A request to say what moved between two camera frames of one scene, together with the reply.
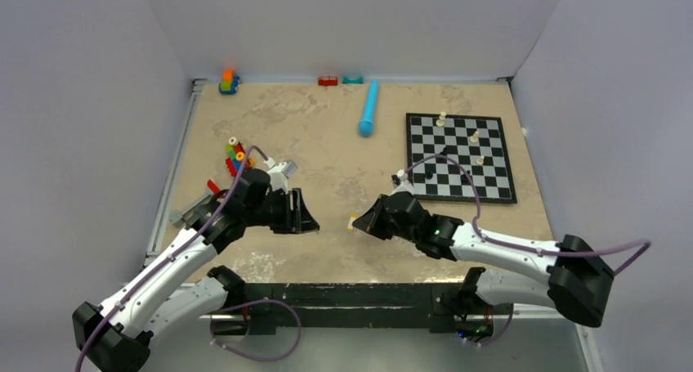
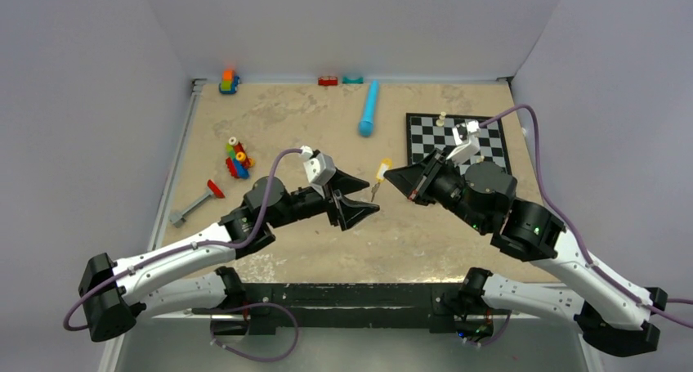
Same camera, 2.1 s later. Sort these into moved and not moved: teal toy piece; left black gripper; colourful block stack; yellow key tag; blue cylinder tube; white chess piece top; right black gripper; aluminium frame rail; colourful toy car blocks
Moved: left black gripper; yellow key tag; right black gripper
Not moved: blue cylinder tube; teal toy piece; colourful block stack; white chess piece top; colourful toy car blocks; aluminium frame rail
